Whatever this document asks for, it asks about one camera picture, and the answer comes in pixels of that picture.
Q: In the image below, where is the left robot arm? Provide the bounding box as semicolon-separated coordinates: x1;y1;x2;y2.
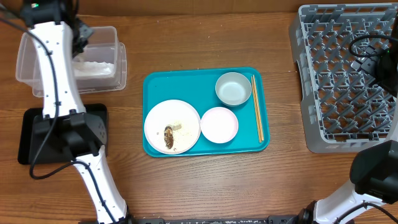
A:
20;1;132;223

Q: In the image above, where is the black plastic tray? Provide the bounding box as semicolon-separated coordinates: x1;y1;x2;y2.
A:
17;103;108;165

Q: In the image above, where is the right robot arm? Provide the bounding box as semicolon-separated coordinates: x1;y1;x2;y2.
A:
289;22;397;223

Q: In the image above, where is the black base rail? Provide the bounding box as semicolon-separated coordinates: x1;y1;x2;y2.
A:
133;215;296;224

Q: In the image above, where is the large white plate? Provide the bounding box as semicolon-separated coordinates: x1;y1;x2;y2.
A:
144;100;201;155

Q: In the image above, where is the wooden chopstick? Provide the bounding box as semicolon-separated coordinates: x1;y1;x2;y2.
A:
251;75;262;143
254;78;264;142

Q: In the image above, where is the large white napkin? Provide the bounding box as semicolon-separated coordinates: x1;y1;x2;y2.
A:
72;62;114;77

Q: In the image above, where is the brown food scrap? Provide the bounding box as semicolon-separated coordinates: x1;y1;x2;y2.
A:
164;126;174;149

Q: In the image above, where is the small white bowl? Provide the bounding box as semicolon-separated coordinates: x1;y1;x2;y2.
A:
200;107;239;144

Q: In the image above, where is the teal serving tray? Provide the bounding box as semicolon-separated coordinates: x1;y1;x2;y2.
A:
142;67;271;157

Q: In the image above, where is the grey dishwasher rack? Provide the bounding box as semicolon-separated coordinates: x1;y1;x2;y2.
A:
289;2;397;153

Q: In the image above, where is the grey bowl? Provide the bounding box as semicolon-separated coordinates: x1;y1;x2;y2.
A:
215;72;252;106

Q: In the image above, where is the clear plastic container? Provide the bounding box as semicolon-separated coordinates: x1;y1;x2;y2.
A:
16;26;121;91

